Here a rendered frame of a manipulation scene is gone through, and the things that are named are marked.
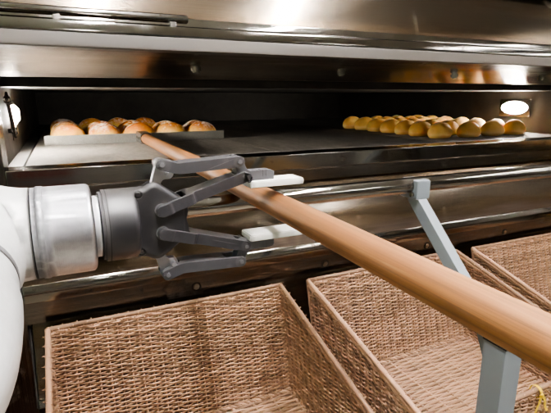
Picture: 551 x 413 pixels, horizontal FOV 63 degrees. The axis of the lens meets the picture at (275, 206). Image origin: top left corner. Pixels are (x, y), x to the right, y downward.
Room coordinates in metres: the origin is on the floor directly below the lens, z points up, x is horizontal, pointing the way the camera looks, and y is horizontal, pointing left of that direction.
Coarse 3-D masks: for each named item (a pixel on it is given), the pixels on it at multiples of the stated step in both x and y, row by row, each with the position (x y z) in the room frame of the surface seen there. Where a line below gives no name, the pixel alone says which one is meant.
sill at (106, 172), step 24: (432, 144) 1.35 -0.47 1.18; (456, 144) 1.36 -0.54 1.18; (480, 144) 1.40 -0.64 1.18; (504, 144) 1.44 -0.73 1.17; (528, 144) 1.49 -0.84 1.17; (24, 168) 0.90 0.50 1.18; (48, 168) 0.90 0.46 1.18; (72, 168) 0.91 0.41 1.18; (96, 168) 0.93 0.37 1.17; (120, 168) 0.95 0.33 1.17; (144, 168) 0.97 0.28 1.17; (288, 168) 1.12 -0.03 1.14
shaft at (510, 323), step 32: (256, 192) 0.56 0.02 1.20; (288, 224) 0.48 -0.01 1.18; (320, 224) 0.42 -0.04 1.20; (352, 256) 0.37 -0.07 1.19; (384, 256) 0.33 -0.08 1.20; (416, 256) 0.31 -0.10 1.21; (416, 288) 0.29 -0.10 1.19; (448, 288) 0.27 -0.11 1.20; (480, 288) 0.26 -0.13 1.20; (480, 320) 0.24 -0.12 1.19; (512, 320) 0.23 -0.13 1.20; (544, 320) 0.22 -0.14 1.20; (512, 352) 0.23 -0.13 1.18; (544, 352) 0.21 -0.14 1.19
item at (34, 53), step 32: (0, 32) 0.75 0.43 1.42; (32, 32) 0.76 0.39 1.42; (64, 32) 0.79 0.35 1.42; (0, 64) 0.84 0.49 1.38; (32, 64) 0.85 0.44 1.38; (64, 64) 0.87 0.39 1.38; (96, 64) 0.89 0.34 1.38; (128, 64) 0.91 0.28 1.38; (160, 64) 0.93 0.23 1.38; (192, 64) 0.95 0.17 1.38; (224, 64) 0.97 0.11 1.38; (256, 64) 0.99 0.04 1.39; (288, 64) 1.02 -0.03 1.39; (320, 64) 1.04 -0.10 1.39; (352, 64) 1.07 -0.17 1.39; (384, 64) 1.09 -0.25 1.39; (416, 64) 1.12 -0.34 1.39; (448, 64) 1.15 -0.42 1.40; (480, 64) 1.19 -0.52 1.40; (512, 64) 1.23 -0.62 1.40; (544, 64) 1.28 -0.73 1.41
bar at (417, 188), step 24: (504, 168) 0.93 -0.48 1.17; (528, 168) 0.95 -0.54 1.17; (288, 192) 0.71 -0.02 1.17; (312, 192) 0.72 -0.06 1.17; (336, 192) 0.74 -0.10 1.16; (360, 192) 0.76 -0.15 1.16; (384, 192) 0.78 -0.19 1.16; (408, 192) 0.81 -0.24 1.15; (192, 216) 0.64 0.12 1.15; (432, 216) 0.78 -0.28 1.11; (432, 240) 0.77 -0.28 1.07; (456, 264) 0.72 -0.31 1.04; (480, 336) 0.66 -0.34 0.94; (504, 360) 0.60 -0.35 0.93; (480, 384) 0.63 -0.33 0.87; (504, 384) 0.61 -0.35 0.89; (480, 408) 0.63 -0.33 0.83; (504, 408) 0.61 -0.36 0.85
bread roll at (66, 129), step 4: (56, 128) 1.36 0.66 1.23; (60, 128) 1.36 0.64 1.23; (64, 128) 1.36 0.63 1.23; (68, 128) 1.36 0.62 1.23; (72, 128) 1.37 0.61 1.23; (76, 128) 1.38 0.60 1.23; (80, 128) 1.39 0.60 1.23; (52, 132) 1.36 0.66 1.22; (56, 132) 1.35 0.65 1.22; (60, 132) 1.35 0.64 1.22; (64, 132) 1.35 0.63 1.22; (68, 132) 1.36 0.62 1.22; (72, 132) 1.36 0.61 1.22; (76, 132) 1.37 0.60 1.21; (80, 132) 1.38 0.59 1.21
